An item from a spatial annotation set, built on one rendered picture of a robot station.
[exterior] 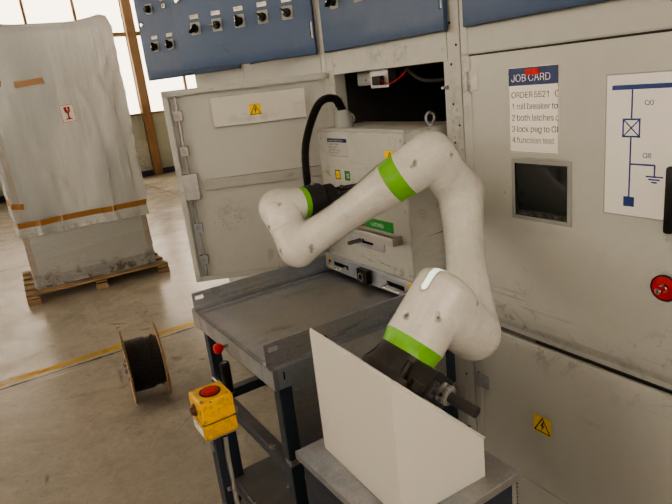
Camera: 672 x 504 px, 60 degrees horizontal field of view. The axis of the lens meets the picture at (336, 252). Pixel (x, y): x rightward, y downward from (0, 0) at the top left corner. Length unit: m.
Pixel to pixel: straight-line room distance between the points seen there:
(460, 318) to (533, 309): 0.50
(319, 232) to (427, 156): 0.34
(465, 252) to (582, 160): 0.34
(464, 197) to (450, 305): 0.41
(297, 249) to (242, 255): 0.86
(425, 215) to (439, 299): 0.67
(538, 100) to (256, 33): 1.25
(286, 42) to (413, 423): 1.63
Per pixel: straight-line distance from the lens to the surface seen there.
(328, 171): 2.10
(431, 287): 1.18
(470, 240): 1.44
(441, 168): 1.43
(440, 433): 1.16
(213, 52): 2.53
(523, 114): 1.56
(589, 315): 1.57
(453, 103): 1.75
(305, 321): 1.82
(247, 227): 2.34
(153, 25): 3.29
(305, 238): 1.52
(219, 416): 1.40
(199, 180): 2.32
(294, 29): 2.33
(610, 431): 1.68
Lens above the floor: 1.56
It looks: 17 degrees down
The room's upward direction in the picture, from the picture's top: 6 degrees counter-clockwise
